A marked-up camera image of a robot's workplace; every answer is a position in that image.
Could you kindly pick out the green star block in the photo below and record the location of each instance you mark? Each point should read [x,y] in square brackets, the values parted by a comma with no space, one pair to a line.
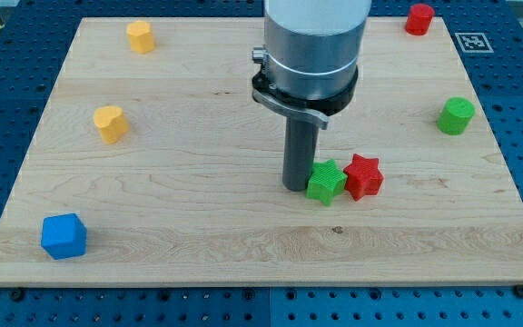
[326,182]

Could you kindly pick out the red star block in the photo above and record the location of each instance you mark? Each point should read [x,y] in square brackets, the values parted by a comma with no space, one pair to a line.
[364,177]

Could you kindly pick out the light wooden board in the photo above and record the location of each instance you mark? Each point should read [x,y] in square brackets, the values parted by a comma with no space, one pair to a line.
[192,195]

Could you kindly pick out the blue cube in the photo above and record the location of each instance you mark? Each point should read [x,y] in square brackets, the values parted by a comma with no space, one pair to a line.
[63,236]

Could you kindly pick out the yellow hexagon block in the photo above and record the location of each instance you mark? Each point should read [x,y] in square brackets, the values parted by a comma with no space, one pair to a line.
[140,37]

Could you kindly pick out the green cylinder block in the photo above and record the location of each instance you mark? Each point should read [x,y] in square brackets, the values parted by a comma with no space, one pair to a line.
[455,115]

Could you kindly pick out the grey cylindrical pointer tool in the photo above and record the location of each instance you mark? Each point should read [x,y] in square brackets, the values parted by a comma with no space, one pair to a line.
[299,150]

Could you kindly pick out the white fiducial marker tag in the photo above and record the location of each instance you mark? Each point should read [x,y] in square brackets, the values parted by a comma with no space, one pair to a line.
[473,43]

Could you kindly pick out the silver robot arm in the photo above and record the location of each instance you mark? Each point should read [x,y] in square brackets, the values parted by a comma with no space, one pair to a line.
[312,46]

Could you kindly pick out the black clamp with silver lever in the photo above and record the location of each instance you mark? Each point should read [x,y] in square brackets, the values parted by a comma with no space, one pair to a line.
[315,112]

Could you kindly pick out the yellow heart block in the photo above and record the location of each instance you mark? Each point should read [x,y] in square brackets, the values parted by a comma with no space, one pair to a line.
[111,123]

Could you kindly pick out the red cylinder block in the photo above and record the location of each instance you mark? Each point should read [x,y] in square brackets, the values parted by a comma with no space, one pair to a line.
[419,19]

